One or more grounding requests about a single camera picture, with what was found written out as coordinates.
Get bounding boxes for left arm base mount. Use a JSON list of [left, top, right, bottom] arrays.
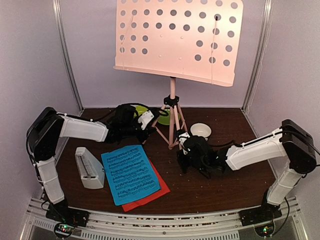
[[45, 208, 90, 239]]

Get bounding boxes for lime green bowl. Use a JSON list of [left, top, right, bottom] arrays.
[[133, 105, 149, 120]]

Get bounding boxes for blue sheet music paper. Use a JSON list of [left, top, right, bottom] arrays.
[[101, 145, 161, 206]]

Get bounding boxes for pink music stand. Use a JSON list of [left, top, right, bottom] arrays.
[[112, 0, 245, 150]]

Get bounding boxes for left aluminium frame post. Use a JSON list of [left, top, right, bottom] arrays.
[[52, 0, 85, 114]]

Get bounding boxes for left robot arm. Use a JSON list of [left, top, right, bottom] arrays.
[[26, 103, 160, 222]]

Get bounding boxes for green plate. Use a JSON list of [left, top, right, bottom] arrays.
[[158, 108, 171, 126]]

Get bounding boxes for aluminium frame post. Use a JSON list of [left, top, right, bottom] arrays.
[[242, 0, 274, 115], [52, 0, 85, 114]]

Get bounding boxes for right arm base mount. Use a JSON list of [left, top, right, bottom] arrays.
[[239, 206, 282, 238]]

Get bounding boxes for white metronome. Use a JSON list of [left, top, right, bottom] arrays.
[[75, 147, 105, 190]]

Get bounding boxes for right aluminium frame post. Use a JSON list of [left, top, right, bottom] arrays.
[[242, 0, 274, 115]]

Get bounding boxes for white and blue bowl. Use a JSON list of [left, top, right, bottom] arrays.
[[190, 122, 212, 141]]

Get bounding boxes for red sheet music paper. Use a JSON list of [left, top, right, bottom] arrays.
[[122, 160, 170, 212]]

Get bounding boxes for front aluminium rail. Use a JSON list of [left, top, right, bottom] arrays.
[[18, 197, 310, 240]]

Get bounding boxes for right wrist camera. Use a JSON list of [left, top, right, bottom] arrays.
[[176, 129, 191, 155]]

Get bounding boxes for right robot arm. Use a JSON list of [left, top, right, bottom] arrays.
[[177, 119, 320, 221]]

